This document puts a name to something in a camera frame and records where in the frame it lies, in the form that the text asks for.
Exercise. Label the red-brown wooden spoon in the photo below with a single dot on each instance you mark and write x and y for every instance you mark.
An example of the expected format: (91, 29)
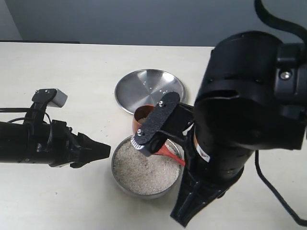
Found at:
(164, 151)

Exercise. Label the steel bowl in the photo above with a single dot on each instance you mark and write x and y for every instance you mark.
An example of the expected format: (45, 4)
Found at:
(146, 194)

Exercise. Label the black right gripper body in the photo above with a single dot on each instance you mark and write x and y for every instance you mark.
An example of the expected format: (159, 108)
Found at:
(253, 96)

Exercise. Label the small brown wooden cup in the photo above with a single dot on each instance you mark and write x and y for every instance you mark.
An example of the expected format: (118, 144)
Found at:
(140, 116)

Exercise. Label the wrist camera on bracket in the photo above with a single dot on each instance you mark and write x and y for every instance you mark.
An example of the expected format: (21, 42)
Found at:
(169, 119)
(41, 100)

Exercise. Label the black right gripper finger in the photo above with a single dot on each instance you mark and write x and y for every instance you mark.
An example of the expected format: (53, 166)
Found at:
(195, 193)

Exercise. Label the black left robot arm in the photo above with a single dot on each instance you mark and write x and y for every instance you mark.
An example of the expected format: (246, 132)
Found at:
(20, 144)

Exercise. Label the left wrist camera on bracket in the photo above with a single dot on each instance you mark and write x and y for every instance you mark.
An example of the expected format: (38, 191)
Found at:
(41, 100)

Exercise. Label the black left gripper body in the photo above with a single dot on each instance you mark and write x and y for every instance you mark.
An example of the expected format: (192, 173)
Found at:
(64, 148)

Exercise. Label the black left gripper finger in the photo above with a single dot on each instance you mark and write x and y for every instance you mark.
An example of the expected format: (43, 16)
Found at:
(78, 164)
(92, 150)

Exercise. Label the round steel plate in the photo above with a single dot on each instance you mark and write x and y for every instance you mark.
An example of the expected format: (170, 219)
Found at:
(146, 86)

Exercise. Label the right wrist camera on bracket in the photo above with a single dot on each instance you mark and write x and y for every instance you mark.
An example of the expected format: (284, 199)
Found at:
(169, 119)

